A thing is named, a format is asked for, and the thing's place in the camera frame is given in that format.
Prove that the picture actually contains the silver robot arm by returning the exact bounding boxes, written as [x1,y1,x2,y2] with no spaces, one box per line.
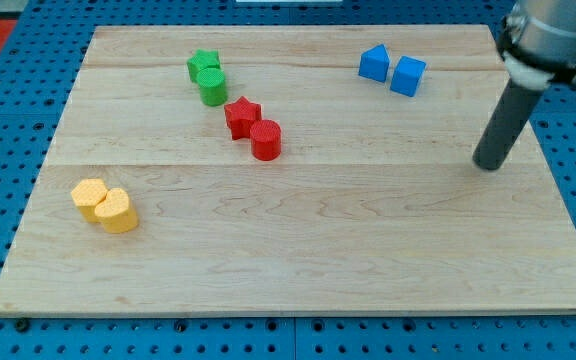
[497,0,576,91]

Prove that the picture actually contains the wooden board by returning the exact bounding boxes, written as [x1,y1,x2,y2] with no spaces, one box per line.
[0,25,576,318]

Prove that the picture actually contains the red cylinder block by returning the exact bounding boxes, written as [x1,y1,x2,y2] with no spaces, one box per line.
[250,120,282,161]

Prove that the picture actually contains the red star block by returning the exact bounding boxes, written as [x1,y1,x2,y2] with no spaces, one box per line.
[224,96,262,140]

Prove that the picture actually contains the green cylinder block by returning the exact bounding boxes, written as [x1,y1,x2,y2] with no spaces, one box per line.
[196,68,228,106]

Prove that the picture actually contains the blue triangular prism block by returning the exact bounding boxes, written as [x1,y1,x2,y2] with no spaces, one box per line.
[358,44,390,83]

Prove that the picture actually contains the green star block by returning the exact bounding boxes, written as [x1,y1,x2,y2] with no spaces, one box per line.
[186,49,221,83]

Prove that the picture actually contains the blue cube block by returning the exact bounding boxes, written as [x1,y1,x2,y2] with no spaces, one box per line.
[390,56,427,97]

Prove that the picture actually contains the yellow heart block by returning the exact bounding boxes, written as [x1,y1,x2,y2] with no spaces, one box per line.
[94,188,139,234]

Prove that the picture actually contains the yellow hexagon block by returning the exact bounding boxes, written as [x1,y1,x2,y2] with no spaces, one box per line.
[70,178,109,223]

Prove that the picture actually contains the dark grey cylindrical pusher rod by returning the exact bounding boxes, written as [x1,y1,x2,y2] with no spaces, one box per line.
[472,79,544,171]

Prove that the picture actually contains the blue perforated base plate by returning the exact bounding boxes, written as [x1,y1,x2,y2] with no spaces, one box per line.
[0,0,576,359]

